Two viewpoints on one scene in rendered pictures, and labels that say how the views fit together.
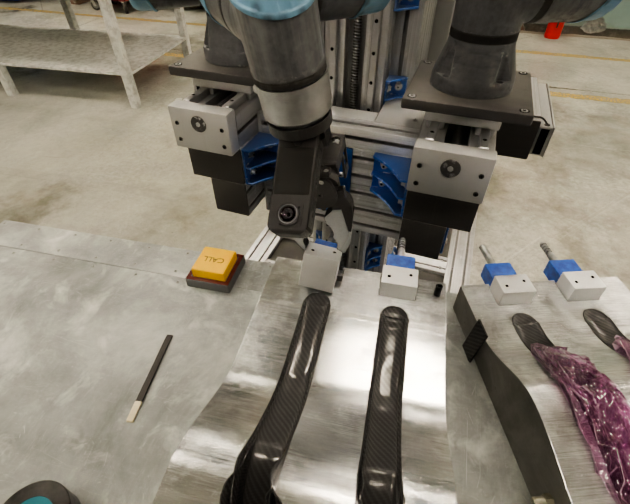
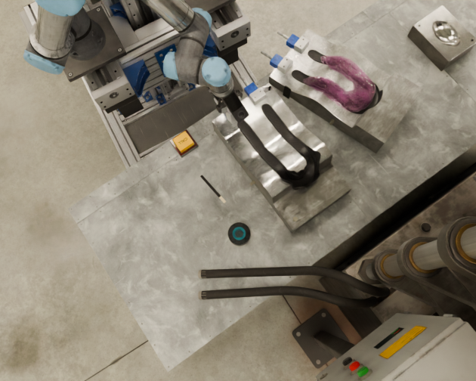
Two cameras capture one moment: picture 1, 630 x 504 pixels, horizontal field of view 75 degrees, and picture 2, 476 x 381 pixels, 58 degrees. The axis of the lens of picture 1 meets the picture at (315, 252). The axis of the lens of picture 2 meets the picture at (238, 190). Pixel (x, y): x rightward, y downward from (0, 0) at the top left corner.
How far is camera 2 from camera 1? 1.10 m
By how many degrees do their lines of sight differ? 36
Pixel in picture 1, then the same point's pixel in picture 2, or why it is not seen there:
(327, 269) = not seen: hidden behind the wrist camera
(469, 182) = (243, 32)
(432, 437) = (304, 131)
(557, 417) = (323, 100)
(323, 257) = not seen: hidden behind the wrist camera
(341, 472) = (296, 156)
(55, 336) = (168, 211)
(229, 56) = (94, 51)
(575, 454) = (332, 106)
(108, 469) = (235, 214)
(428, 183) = (228, 43)
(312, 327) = (248, 132)
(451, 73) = not seen: outside the picture
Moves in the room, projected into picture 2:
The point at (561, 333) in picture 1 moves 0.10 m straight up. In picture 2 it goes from (307, 69) to (310, 54)
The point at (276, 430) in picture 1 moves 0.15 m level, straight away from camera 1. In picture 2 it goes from (273, 162) to (236, 144)
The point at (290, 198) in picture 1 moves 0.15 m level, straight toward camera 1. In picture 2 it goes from (238, 109) to (276, 136)
